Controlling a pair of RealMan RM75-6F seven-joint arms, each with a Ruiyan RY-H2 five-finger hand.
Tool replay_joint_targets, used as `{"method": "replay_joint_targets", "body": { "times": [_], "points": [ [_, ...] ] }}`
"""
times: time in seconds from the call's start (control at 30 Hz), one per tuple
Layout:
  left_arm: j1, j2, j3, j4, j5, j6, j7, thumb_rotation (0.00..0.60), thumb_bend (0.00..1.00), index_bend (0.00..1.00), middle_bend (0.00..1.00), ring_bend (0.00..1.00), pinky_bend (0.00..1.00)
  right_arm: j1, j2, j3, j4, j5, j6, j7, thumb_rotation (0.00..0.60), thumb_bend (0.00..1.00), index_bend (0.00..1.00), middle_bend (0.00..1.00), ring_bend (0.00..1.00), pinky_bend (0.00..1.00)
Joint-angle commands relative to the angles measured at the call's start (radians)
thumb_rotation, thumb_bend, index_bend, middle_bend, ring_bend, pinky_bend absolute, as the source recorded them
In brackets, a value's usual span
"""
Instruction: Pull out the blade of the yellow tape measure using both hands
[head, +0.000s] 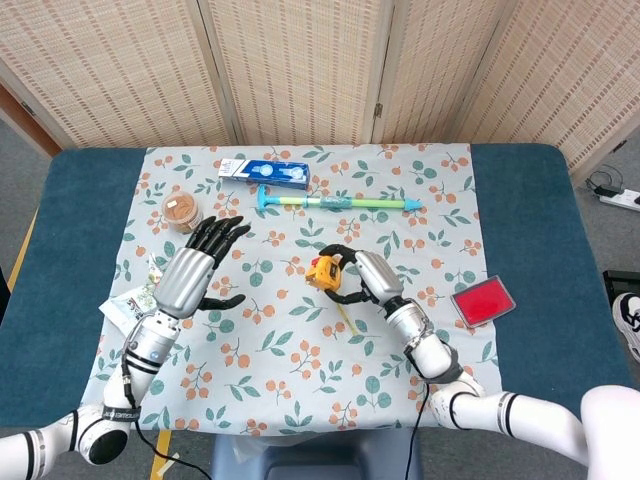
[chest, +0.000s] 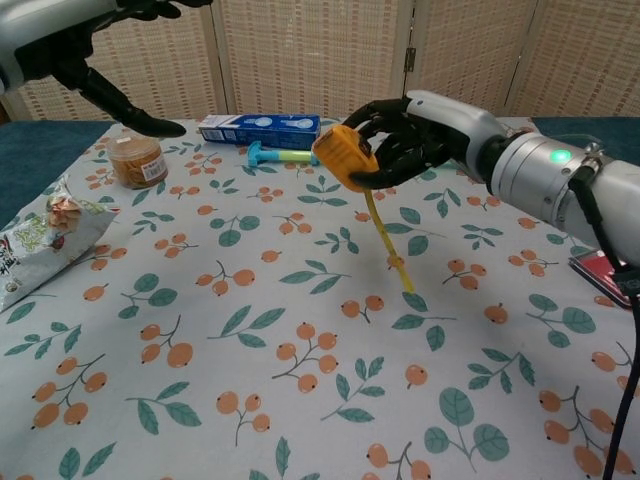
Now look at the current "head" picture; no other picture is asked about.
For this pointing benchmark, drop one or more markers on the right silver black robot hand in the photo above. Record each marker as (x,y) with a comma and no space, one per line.
(380,280)

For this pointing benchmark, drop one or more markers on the floral print tablecloth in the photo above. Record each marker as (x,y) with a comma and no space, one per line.
(300,360)

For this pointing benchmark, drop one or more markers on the silver snack bag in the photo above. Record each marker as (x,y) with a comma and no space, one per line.
(122,307)

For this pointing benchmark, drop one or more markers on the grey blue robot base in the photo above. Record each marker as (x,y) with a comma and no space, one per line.
(320,457)

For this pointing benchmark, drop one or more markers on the white power strip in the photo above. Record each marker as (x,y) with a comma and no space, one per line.
(620,201)

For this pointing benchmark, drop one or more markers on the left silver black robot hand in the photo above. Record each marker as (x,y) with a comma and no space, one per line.
(182,282)

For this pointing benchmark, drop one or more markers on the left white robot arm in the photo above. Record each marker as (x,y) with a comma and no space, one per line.
(147,350)

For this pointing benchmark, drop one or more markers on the dark blue table cover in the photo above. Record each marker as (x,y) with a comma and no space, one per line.
(535,250)

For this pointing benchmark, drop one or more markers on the yellow tape measure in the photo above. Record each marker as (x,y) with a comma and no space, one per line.
(324,274)

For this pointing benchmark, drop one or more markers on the red ink pad case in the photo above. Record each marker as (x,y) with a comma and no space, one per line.
(482,301)

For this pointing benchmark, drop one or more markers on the white black sneaker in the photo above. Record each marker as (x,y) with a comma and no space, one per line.
(630,320)

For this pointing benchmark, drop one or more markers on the green blue toy water pump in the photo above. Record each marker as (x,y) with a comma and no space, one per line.
(350,202)

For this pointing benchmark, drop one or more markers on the bamboo folding screen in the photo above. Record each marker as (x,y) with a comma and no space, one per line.
(300,65)

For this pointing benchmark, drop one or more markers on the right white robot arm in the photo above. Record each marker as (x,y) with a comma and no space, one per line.
(435,352)

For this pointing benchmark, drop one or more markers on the clear jar of snacks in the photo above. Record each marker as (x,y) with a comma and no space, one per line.
(180,210)

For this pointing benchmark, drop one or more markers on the brown wooden door frame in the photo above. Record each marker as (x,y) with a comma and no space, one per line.
(20,120)

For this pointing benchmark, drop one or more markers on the blue toothpaste box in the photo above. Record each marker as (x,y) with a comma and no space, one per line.
(267,172)

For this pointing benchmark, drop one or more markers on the black box on floor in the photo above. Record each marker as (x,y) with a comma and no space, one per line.
(620,279)

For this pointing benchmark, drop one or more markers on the white tape scrap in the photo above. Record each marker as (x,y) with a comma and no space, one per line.
(170,460)

